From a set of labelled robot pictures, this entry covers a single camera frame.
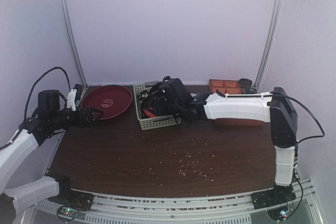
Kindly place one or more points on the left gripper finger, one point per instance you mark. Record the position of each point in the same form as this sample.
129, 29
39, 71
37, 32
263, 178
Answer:
96, 111
95, 120

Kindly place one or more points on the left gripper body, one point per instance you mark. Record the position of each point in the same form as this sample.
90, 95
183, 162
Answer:
78, 121

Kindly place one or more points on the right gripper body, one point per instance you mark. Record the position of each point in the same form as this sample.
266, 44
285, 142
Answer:
159, 106

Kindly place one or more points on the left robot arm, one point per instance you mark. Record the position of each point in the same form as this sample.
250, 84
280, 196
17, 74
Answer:
54, 112

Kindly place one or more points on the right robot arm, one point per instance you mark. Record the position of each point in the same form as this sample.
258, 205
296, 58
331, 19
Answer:
268, 107

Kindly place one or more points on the dark ties in basket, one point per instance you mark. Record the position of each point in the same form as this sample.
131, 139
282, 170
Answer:
146, 99

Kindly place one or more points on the red round tray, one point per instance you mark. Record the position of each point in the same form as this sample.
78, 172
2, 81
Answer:
112, 100

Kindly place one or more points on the beige plastic basket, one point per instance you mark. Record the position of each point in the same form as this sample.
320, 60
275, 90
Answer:
151, 123

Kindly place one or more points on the orange compartment organizer box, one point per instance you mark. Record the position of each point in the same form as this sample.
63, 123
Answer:
231, 87

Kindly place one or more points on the rolled dark tie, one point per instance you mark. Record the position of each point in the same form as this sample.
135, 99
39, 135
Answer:
244, 82

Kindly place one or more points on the rolled patterned tie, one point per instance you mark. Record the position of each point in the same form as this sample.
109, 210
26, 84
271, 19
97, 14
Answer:
249, 90

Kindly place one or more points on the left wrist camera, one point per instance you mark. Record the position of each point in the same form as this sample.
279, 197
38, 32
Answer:
73, 96

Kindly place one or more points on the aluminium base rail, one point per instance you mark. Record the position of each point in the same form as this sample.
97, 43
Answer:
236, 208

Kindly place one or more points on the left aluminium frame post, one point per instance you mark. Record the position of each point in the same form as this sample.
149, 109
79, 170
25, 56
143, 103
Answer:
72, 42

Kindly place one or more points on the aluminium frame post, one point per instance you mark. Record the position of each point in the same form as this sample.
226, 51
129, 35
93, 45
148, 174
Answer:
269, 44
72, 42

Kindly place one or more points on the right aluminium frame post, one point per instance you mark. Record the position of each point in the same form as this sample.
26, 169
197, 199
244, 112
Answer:
269, 44

